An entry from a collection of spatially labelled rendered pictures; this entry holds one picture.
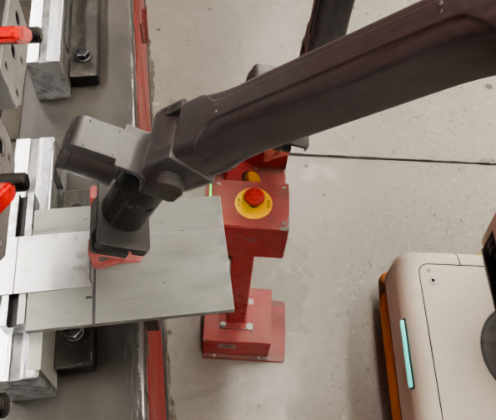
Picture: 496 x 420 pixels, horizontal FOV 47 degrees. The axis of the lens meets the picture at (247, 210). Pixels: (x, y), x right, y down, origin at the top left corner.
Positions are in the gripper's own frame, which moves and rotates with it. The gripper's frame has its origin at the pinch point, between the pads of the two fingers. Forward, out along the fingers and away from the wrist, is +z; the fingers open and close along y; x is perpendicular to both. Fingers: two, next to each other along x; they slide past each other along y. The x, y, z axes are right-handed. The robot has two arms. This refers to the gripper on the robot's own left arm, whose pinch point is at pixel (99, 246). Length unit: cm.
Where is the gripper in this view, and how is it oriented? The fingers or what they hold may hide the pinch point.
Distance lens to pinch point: 78.1
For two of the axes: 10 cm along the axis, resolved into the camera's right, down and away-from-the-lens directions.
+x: 8.5, 1.9, 4.9
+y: 1.2, 8.4, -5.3
